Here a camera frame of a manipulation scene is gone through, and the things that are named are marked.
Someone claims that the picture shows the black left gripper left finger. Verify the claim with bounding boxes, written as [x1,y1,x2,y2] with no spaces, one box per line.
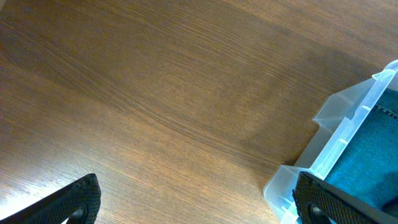
[1,174,101,224]

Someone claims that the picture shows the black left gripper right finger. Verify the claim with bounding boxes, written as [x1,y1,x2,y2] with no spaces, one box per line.
[292,172,397,224]

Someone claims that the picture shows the dark blue jeans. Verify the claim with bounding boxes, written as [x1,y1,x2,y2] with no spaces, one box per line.
[325,89,397,217]

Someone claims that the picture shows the clear plastic storage bin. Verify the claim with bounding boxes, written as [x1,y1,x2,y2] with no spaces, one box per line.
[263,60,397,224]

